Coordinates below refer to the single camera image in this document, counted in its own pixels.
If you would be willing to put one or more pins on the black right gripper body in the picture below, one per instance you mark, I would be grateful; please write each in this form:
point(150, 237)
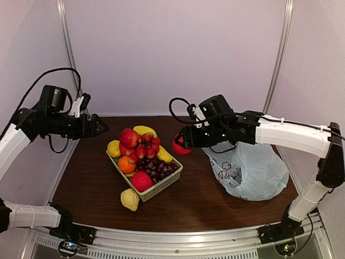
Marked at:
point(216, 134)

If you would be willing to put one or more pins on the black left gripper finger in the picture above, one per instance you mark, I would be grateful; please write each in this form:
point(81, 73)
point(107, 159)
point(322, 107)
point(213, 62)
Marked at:
point(98, 124)
point(97, 132)

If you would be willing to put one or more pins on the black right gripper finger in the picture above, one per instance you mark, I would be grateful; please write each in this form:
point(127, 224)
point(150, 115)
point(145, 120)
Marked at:
point(182, 144)
point(182, 135)

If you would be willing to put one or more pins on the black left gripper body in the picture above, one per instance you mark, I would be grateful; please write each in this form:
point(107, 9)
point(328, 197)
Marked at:
point(57, 125)

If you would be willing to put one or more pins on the dark red fruit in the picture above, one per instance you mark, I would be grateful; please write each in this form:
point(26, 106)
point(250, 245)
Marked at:
point(129, 138)

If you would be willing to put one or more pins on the red lychee bunch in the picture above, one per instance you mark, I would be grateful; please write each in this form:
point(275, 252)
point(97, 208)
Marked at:
point(147, 146)

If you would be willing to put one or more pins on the beige perforated plastic basket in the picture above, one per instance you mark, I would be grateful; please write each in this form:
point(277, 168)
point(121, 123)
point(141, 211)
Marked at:
point(157, 187)

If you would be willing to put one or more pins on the light blue plastic bag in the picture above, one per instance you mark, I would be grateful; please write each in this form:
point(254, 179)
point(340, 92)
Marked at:
point(249, 172)

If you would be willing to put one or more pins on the pale yellow wrinkled fruit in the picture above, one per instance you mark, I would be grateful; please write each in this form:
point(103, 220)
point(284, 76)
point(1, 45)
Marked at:
point(129, 199)

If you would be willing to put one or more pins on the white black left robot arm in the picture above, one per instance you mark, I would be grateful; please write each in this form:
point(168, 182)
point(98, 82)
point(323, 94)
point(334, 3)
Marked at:
point(46, 118)

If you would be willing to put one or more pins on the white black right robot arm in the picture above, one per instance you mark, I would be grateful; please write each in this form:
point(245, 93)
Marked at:
point(213, 121)

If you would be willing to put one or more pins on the orange fruit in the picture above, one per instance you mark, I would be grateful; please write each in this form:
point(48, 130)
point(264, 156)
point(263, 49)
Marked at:
point(125, 166)

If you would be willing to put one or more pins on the long yellow fruit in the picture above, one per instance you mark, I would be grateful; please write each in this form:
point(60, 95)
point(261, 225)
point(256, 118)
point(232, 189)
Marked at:
point(141, 130)

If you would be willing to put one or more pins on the pink red round fruit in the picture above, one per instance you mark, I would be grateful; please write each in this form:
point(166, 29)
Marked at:
point(141, 181)

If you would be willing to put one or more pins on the large yellow lemon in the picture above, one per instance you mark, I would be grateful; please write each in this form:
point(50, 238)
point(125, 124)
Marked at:
point(113, 148)

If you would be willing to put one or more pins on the dark purple grape bunch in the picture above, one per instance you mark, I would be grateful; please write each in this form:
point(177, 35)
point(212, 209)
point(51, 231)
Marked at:
point(157, 169)

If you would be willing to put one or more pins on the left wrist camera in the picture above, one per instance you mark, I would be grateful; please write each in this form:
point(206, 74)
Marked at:
point(79, 105)

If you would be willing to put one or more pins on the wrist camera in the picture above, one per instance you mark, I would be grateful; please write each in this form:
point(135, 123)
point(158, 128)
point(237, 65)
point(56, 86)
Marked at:
point(79, 105)
point(197, 115)

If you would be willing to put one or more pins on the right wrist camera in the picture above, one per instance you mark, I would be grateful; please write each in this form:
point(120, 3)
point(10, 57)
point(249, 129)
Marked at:
point(197, 115)

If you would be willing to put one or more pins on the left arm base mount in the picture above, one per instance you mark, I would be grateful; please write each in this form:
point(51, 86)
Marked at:
point(74, 236)

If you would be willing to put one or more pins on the front aluminium rail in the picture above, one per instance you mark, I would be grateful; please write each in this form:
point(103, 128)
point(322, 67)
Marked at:
point(235, 243)

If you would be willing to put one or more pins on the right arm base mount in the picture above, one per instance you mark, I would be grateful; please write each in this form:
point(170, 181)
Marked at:
point(283, 234)

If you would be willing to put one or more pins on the right aluminium frame post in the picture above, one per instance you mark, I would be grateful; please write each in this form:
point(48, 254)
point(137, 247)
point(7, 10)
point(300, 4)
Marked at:
point(282, 46)

